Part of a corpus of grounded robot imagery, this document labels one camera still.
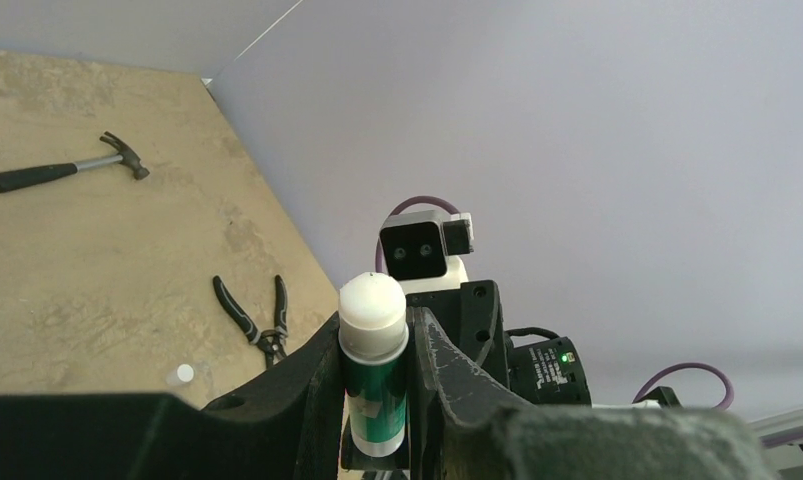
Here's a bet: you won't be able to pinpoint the white glue stick cap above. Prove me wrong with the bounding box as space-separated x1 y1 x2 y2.
165 363 195 387

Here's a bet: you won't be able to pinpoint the green white glue stick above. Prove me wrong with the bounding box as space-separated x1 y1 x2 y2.
337 272 409 458

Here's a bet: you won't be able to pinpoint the black pliers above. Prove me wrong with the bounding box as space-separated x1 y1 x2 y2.
212 274 291 371

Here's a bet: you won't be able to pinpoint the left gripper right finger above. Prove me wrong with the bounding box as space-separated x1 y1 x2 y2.
408 307 774 479

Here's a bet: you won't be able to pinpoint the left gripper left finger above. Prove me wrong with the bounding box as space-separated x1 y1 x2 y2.
0 318 343 479

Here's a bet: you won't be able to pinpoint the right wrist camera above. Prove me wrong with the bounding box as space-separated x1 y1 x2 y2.
379 210 474 294

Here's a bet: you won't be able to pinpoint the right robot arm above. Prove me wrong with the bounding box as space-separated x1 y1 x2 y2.
406 280 592 405

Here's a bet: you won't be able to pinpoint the black handled hammer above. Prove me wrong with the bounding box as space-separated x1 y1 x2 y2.
0 131 150 193

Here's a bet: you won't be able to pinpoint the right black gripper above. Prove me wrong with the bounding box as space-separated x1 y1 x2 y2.
406 280 509 387

